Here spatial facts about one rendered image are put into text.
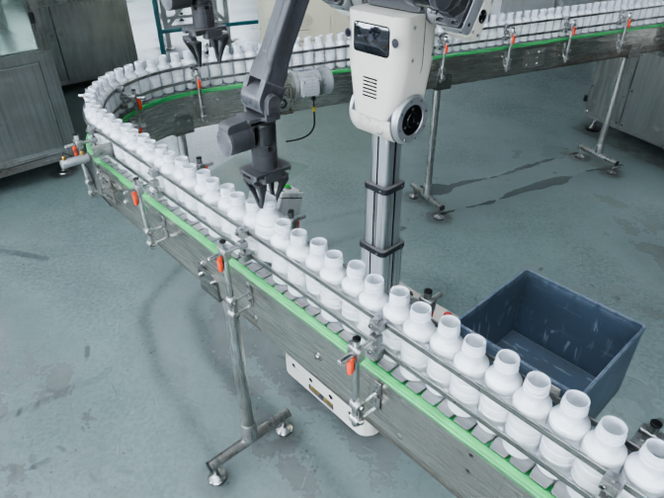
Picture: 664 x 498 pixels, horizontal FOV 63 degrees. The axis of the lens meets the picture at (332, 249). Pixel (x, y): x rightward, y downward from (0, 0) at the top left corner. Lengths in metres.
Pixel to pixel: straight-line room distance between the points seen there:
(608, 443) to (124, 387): 2.07
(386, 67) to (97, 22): 5.00
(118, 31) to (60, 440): 4.80
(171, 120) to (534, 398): 2.17
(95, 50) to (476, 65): 4.21
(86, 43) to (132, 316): 3.97
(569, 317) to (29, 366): 2.28
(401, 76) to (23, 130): 3.15
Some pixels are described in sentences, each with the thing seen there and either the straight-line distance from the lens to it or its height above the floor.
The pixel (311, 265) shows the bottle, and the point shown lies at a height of 1.12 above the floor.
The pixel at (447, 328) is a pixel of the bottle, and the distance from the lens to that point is 0.98.
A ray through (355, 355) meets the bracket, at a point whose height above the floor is 1.08.
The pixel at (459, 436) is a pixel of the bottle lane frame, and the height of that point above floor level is 0.99.
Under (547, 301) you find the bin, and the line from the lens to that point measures 1.55.
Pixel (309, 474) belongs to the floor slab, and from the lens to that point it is 2.17.
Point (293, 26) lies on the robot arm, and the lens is 1.18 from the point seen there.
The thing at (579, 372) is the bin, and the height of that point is 0.73.
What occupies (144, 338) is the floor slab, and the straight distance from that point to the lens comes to 2.80.
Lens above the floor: 1.81
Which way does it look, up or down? 34 degrees down
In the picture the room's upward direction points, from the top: 1 degrees counter-clockwise
